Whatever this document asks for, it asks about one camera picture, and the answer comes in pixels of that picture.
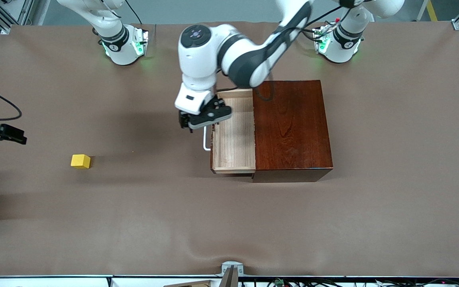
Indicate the brown table cover sheet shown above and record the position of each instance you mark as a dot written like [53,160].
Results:
[173,219]

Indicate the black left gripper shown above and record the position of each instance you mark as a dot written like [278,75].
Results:
[184,119]

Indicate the grey metal camera mount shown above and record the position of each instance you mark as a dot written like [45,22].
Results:
[229,275]

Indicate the yellow wooden block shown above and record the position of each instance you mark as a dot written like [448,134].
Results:
[80,161]

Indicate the brown cardboard piece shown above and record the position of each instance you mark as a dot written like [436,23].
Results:
[193,284]

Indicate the dark brown wooden cabinet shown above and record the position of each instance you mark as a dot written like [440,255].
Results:
[293,131]

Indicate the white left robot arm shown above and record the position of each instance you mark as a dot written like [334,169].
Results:
[197,59]

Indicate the green terminal connector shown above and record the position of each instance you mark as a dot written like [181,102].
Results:
[279,282]

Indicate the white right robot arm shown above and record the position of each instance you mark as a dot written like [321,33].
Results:
[120,52]

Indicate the aluminium frame with diagonal strut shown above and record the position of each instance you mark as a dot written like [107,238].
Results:
[3,22]

